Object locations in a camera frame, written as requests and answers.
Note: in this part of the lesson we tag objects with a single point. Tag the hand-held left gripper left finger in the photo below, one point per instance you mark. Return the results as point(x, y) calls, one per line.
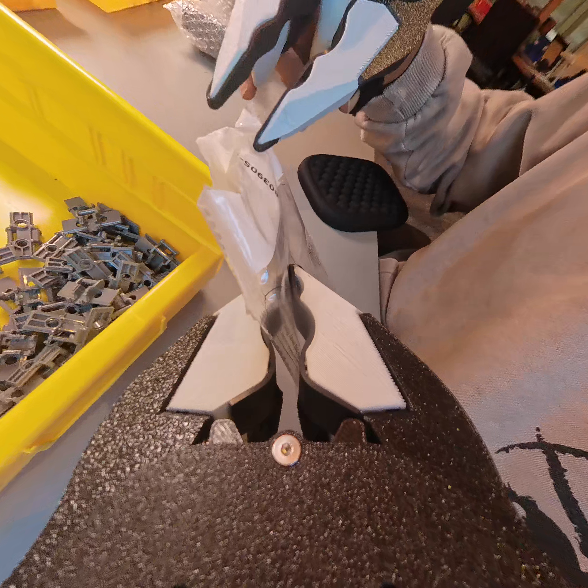
point(216, 367)

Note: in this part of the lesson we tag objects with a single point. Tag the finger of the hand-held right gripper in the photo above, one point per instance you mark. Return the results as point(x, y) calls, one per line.
point(349, 46)
point(243, 41)

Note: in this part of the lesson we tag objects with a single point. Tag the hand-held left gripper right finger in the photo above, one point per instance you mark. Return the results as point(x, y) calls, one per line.
point(354, 358)

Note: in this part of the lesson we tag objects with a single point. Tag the clear plastic bag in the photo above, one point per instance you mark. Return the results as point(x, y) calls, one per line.
point(197, 23)

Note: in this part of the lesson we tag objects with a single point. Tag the large clear labelled bag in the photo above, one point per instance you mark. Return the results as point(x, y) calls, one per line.
point(239, 211)

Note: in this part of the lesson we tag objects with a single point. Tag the person's right forearm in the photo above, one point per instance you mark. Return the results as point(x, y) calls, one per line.
point(441, 119)

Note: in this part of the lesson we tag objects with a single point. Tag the person's right hand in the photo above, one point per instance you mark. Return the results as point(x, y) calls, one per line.
point(294, 69)

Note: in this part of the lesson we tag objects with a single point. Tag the yellow divided bin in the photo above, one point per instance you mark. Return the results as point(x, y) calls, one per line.
point(119, 5)

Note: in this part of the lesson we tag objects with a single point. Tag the person's beige sweatshirt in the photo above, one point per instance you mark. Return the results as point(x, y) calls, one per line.
point(496, 322)

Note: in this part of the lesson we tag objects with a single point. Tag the black textured pad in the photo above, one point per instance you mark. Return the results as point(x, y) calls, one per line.
point(354, 193)

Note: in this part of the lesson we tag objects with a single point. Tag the pile of grey connector parts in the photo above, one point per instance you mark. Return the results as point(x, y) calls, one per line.
point(73, 285)

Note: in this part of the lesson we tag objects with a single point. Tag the yellow bin with grey parts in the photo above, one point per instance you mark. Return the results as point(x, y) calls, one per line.
point(110, 156)

